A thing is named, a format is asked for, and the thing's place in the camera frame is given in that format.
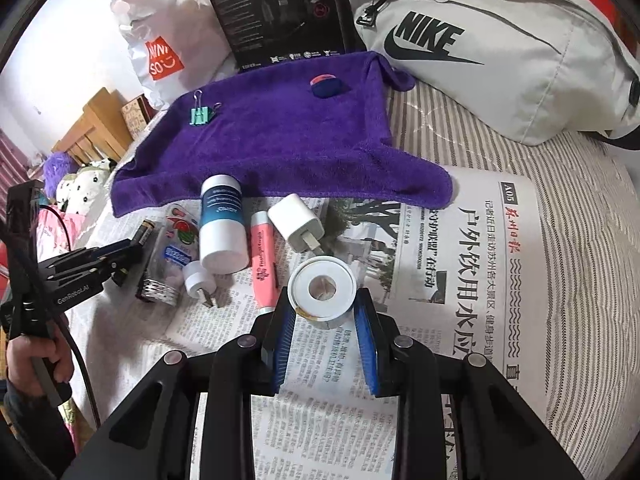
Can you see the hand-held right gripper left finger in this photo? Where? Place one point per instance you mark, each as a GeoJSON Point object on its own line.
{"type": "Point", "coordinates": [282, 345]}

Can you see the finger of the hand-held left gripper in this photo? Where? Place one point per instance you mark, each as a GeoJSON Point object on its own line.
{"type": "Point", "coordinates": [100, 257]}
{"type": "Point", "coordinates": [122, 275]}

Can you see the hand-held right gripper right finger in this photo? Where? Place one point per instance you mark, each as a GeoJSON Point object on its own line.
{"type": "Point", "coordinates": [367, 350]}

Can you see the black and gold battery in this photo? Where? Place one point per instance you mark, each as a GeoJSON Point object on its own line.
{"type": "Point", "coordinates": [144, 232]}

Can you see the white tape roll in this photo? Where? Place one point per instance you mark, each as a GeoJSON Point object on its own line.
{"type": "Point", "coordinates": [302, 285]}

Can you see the small round white plug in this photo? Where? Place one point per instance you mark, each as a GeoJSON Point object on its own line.
{"type": "Point", "coordinates": [197, 277]}

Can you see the pink highlighter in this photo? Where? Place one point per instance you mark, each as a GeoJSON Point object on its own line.
{"type": "Point", "coordinates": [262, 255]}

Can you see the white and blue bottle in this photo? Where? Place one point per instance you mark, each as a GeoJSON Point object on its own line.
{"type": "Point", "coordinates": [222, 220]}

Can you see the white charger plug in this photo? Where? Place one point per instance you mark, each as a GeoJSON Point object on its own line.
{"type": "Point", "coordinates": [295, 220]}

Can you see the person's left forearm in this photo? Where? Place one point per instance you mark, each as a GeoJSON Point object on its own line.
{"type": "Point", "coordinates": [30, 435]}

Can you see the person's left hand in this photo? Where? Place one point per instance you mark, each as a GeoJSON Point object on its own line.
{"type": "Point", "coordinates": [20, 365]}

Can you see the pink cloth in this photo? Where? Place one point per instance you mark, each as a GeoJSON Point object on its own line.
{"type": "Point", "coordinates": [55, 230]}

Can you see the white spotted plush toy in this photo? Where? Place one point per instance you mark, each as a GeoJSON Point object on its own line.
{"type": "Point", "coordinates": [80, 182]}

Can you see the purple fluffy plush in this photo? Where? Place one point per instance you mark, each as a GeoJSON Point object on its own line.
{"type": "Point", "coordinates": [57, 170]}

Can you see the newspaper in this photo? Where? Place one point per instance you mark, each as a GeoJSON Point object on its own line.
{"type": "Point", "coordinates": [450, 285]}

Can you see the patterned brown box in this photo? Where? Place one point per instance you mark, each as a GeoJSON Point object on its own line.
{"type": "Point", "coordinates": [135, 117]}

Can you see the green binder clip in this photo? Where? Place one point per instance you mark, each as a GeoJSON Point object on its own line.
{"type": "Point", "coordinates": [200, 116]}

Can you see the purple towel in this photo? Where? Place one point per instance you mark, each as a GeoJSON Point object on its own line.
{"type": "Point", "coordinates": [275, 130]}

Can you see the white shopping bag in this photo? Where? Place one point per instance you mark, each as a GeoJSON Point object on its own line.
{"type": "Point", "coordinates": [150, 20]}

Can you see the blue and pink eraser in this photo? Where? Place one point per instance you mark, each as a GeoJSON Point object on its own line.
{"type": "Point", "coordinates": [326, 87]}

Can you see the black cardboard box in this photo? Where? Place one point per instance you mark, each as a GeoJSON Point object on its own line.
{"type": "Point", "coordinates": [270, 10]}

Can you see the grey bag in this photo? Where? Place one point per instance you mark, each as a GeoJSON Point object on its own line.
{"type": "Point", "coordinates": [525, 35]}

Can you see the wooden bed frame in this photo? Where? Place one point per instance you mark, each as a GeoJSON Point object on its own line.
{"type": "Point", "coordinates": [95, 125]}

